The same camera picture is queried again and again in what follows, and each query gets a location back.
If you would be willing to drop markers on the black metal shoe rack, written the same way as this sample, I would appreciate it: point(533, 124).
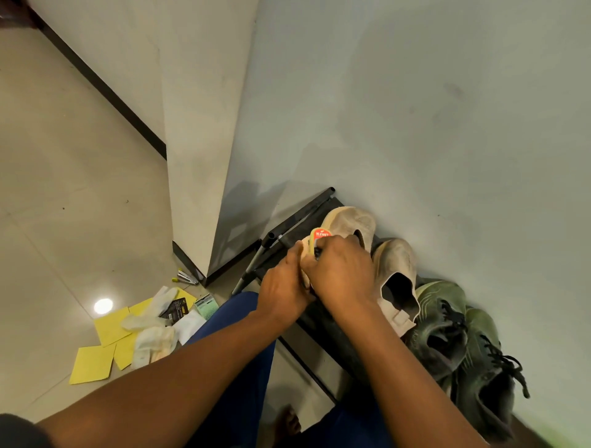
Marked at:
point(295, 217)

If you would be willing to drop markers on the person's left forearm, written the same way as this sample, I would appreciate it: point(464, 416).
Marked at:
point(175, 387)

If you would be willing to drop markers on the green sneaker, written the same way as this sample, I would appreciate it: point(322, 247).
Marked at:
point(480, 369)
point(438, 314)

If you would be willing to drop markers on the yellow-edged shoe shine sponge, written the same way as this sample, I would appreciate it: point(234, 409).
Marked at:
point(321, 234)

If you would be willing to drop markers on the white paper square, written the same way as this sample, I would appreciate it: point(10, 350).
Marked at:
point(190, 325)

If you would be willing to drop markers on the person's right forearm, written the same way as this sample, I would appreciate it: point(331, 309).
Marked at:
point(406, 387)

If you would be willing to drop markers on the person's right foot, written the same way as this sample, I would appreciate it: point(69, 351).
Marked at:
point(287, 424)

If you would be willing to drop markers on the person's left hand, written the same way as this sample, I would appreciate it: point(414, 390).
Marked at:
point(281, 295)

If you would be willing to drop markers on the dark blue trousers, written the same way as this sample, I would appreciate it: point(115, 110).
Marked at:
point(240, 392)

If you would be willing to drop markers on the small dark packet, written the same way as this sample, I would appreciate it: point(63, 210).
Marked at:
point(174, 310)

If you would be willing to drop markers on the pale teal packet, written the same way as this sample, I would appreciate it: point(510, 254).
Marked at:
point(207, 306)

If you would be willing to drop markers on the person's right hand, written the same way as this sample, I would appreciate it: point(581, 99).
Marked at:
point(344, 277)

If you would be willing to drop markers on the dark skirting strip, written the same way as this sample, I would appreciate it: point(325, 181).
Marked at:
point(187, 263)
point(101, 87)

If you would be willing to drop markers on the beige suede shoe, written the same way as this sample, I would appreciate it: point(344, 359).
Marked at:
point(351, 219)
point(394, 258)

